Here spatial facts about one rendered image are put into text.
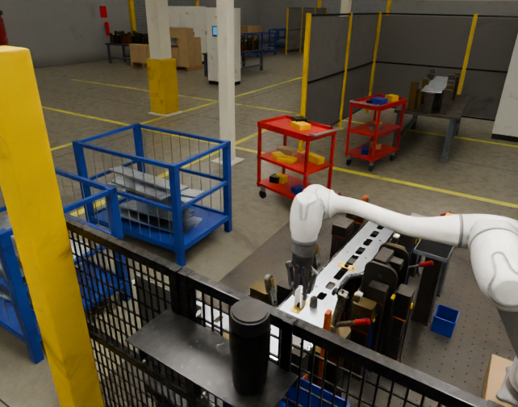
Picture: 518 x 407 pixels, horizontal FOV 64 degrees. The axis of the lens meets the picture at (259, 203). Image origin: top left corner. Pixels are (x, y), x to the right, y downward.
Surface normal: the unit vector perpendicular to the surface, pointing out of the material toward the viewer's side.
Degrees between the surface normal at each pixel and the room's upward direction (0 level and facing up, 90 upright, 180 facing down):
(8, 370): 0
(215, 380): 0
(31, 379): 0
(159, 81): 90
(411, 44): 90
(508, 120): 90
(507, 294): 90
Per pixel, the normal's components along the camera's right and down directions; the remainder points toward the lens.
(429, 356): 0.01, -0.90
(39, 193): 0.83, 0.25
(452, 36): -0.52, 0.36
